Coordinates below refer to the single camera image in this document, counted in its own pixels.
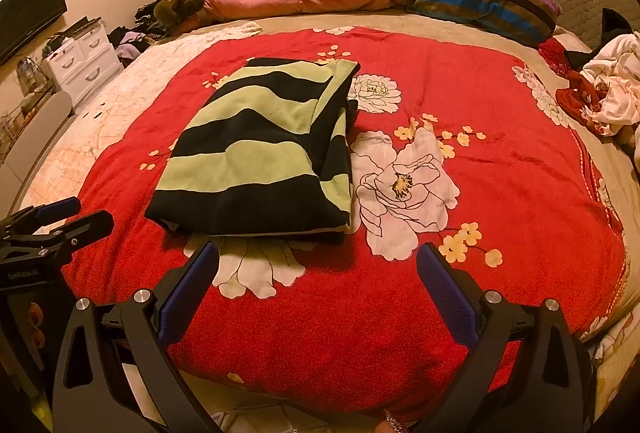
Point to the red floral blanket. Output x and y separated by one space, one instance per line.
500 213

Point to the small cluttered shelf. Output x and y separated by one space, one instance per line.
27 83

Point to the person's left hand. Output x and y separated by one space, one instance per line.
34 314

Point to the black cloth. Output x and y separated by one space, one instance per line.
612 25

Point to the red patterned cloth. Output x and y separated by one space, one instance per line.
555 53

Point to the light pink quilt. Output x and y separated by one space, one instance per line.
100 123

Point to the white clothes pile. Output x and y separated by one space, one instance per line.
615 88

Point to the white drawer cabinet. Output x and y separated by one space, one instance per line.
85 58

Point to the grey rounded chair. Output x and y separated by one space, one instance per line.
40 128

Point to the sparkly shoe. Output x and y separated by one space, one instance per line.
395 422

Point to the black television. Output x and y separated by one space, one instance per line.
30 13

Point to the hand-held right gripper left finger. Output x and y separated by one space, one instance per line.
187 285

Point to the striped frog sweater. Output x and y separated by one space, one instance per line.
250 153

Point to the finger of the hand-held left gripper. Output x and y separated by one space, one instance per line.
55 208
85 225

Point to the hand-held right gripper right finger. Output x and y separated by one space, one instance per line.
447 294

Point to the dark clothes pile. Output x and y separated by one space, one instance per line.
145 20

